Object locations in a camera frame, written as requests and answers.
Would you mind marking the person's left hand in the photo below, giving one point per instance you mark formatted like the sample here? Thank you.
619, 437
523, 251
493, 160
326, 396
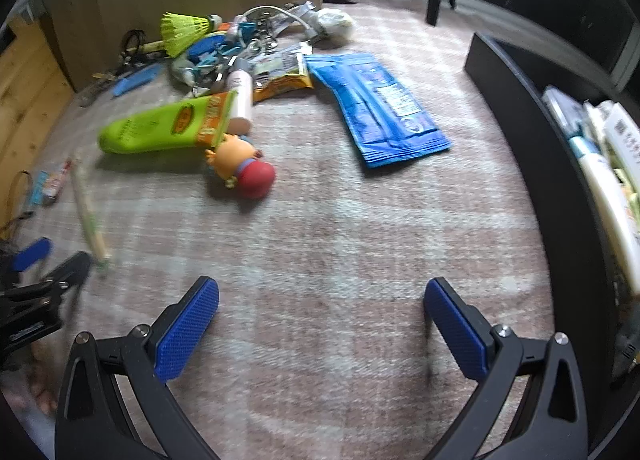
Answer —
42, 385

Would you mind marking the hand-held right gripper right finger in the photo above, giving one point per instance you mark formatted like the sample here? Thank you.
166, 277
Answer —
457, 330

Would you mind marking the white printed box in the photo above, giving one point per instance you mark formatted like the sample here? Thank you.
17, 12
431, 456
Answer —
622, 135

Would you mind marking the blue plastic piece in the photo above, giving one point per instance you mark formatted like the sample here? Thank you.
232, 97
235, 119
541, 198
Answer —
137, 80

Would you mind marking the light wood panel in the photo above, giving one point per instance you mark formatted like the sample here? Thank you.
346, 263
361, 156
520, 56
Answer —
25, 90

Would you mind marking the wooden cabinet panel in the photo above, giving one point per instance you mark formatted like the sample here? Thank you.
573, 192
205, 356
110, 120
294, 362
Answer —
175, 0

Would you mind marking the small white cosmetic bottle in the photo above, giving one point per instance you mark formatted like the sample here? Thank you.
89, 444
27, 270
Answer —
242, 90

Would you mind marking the yellow-green shuttlecock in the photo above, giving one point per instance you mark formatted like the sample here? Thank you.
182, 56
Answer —
182, 30

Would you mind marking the orange snack packet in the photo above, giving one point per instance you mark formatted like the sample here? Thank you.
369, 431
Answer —
280, 77

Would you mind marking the white cosmetic tube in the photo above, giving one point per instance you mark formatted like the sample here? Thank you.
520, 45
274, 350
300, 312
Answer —
607, 205

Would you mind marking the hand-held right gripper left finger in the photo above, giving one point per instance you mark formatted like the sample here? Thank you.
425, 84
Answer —
187, 330

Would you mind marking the toy figure with red hat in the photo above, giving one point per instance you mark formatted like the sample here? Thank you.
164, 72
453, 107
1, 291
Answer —
245, 170

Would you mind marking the blue foil packet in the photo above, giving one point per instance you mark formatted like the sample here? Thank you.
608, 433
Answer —
380, 105

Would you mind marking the small colourful packet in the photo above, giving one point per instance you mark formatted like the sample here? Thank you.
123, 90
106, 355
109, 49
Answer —
50, 185

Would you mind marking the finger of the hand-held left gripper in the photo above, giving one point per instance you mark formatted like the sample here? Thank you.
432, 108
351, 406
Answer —
32, 254
70, 270

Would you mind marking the white round object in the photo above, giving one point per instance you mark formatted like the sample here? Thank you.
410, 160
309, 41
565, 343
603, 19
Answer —
332, 25

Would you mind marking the black storage box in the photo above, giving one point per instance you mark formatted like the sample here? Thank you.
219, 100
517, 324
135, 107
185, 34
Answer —
550, 165

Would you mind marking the heap of clips and keyrings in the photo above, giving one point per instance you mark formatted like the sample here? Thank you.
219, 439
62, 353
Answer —
200, 65

